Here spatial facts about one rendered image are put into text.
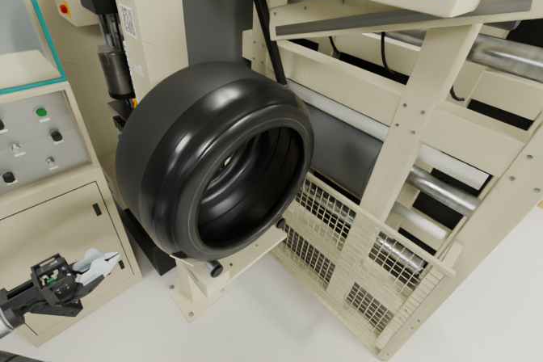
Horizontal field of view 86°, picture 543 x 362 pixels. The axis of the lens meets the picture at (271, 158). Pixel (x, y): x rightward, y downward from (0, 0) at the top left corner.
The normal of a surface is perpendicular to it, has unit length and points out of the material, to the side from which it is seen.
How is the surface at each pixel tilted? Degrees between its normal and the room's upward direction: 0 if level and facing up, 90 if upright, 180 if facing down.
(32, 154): 90
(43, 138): 90
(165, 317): 0
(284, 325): 0
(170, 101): 29
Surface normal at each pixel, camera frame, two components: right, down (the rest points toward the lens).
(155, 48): 0.69, 0.49
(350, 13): -0.72, 0.39
